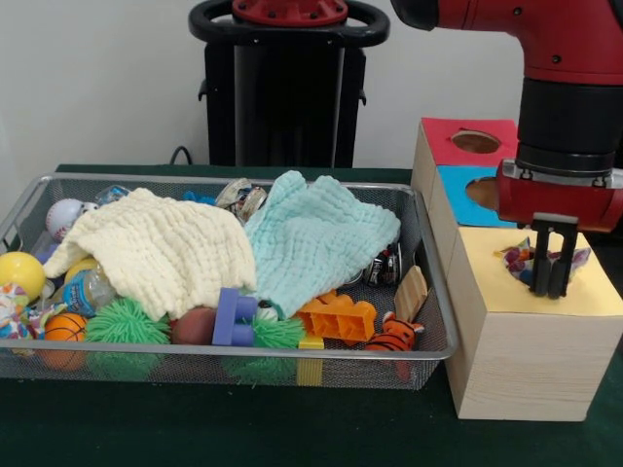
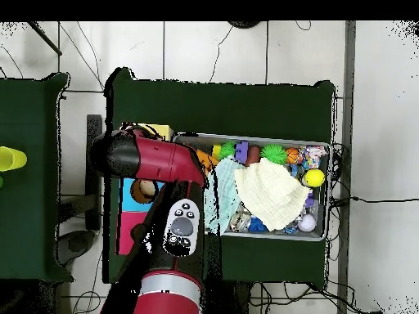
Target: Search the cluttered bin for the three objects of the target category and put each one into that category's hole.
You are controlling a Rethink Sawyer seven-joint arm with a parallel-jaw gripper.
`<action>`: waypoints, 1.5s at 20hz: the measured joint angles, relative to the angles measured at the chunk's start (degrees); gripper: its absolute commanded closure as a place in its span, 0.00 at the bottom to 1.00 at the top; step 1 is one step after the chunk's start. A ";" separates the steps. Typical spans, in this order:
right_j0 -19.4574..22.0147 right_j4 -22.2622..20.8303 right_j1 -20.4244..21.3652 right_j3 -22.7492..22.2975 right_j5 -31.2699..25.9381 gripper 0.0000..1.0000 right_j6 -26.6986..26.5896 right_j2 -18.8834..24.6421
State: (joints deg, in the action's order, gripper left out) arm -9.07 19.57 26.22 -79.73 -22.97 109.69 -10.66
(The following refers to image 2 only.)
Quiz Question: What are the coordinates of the wooden box with three holes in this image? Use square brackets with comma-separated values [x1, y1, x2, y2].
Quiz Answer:
[115, 122, 173, 256]

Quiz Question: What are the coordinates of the orange plastic building block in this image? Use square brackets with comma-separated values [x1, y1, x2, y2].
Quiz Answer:
[196, 149, 219, 174]

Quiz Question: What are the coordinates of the mint green muslin cloth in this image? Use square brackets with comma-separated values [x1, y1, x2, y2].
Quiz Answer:
[204, 156, 245, 236]

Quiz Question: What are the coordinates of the small green spiky ball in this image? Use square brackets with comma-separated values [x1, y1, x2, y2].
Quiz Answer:
[218, 141, 237, 160]

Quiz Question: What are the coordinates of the purple plastic building block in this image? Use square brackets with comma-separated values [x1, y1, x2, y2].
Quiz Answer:
[234, 141, 249, 164]

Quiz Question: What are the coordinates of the brown toy football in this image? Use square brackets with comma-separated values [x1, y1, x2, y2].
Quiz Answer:
[243, 146, 262, 167]

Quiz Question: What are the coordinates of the cream yellow muslin cloth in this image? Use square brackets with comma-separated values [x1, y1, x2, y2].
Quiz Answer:
[233, 157, 311, 232]

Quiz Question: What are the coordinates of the dark green tablecloth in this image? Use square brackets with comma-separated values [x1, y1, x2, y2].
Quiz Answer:
[102, 66, 336, 290]
[0, 72, 73, 282]

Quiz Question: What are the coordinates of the large green spiky ball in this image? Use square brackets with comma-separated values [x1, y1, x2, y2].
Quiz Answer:
[259, 143, 288, 165]

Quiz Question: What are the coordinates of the yellow plastic ball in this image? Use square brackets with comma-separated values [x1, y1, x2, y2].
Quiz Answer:
[302, 168, 326, 188]

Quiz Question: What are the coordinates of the black round stand base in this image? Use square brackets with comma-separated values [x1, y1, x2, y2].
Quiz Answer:
[227, 20, 263, 29]

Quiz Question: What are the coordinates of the yellow-green plastic cup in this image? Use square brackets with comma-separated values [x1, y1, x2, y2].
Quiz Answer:
[0, 146, 28, 173]

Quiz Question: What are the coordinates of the black metal rod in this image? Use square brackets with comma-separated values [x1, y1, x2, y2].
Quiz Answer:
[27, 20, 63, 56]

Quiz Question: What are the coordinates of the silver wire mesh bin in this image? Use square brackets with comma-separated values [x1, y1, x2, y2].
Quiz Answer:
[173, 132, 333, 242]

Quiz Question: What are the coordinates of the black power cable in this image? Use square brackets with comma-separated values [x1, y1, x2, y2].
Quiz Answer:
[330, 195, 419, 207]

